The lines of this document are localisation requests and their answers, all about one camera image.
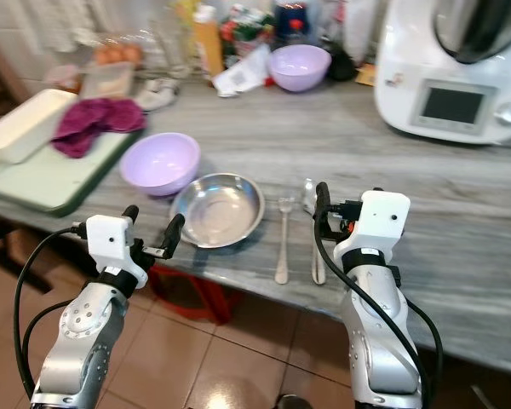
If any silver metal spoon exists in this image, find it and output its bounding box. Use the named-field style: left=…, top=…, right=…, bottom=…
left=301, top=177, right=330, bottom=285

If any shallow stainless steel dish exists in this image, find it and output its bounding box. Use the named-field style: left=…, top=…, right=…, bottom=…
left=170, top=173, right=266, bottom=251

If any red plastic stool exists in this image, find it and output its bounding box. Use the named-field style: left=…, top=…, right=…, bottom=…
left=145, top=263, right=224, bottom=322

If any lilac plastic bowl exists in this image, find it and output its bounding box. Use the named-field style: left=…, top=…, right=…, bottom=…
left=119, top=132, right=202, bottom=198
left=267, top=44, right=333, bottom=94

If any purple terry cloth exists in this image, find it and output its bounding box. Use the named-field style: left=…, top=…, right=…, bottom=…
left=51, top=97, right=146, bottom=160

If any pale green cutting board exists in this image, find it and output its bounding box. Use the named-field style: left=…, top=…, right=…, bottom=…
left=0, top=126, right=147, bottom=217

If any crumpled grey cloth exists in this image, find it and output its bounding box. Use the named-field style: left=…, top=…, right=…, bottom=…
left=134, top=78, right=181, bottom=112

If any white rectangular container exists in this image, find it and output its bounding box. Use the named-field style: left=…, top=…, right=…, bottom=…
left=0, top=89, right=78, bottom=165

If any egg carton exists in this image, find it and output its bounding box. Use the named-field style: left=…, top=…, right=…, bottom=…
left=80, top=43, right=145, bottom=98

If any small black pouch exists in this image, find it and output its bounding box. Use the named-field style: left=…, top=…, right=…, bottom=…
left=324, top=38, right=359, bottom=84

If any white printed paper packet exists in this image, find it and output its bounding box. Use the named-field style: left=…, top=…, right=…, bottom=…
left=210, top=44, right=273, bottom=98

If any clear drinking glass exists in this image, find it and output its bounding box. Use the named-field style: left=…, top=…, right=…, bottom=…
left=153, top=21, right=190, bottom=83

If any white kitchen machine with screen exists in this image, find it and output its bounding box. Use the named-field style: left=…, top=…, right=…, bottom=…
left=374, top=0, right=511, bottom=147

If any orange sauce bottle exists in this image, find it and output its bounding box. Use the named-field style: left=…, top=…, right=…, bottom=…
left=192, top=4, right=225, bottom=84

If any dark wooden chair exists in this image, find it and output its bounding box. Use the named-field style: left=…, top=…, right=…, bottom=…
left=0, top=38, right=28, bottom=130

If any colourful snack bag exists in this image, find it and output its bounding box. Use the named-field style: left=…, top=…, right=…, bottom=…
left=221, top=4, right=276, bottom=67

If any yellow oil bottle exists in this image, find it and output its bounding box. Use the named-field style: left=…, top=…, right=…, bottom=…
left=174, top=0, right=202, bottom=32

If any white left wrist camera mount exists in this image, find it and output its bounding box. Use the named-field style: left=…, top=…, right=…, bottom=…
left=85, top=215, right=151, bottom=287

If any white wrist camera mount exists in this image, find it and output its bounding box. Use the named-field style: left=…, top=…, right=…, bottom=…
left=85, top=215, right=151, bottom=287
left=332, top=189, right=412, bottom=262

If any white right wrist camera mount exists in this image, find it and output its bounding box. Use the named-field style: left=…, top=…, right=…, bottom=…
left=332, top=189, right=412, bottom=262

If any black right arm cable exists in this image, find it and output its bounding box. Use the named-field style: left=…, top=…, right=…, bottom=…
left=315, top=213, right=445, bottom=408

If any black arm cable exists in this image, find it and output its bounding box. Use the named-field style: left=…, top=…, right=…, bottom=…
left=315, top=213, right=445, bottom=408
left=12, top=223, right=89, bottom=401

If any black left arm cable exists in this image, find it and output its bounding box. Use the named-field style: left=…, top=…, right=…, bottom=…
left=12, top=223, right=89, bottom=401

